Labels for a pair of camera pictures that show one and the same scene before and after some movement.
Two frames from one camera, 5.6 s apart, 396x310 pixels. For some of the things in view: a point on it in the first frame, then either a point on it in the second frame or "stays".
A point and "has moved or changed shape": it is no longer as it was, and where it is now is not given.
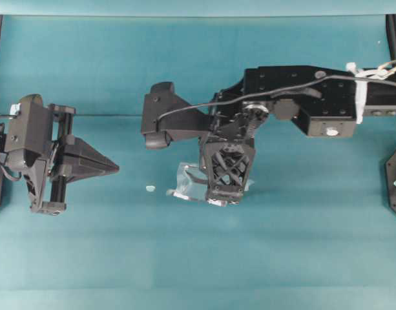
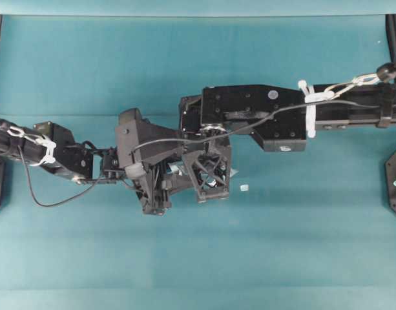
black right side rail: (395, 28) stays
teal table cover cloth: (313, 232) stays
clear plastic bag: (192, 184) has moved or changed shape
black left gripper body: (48, 190) to (155, 190)
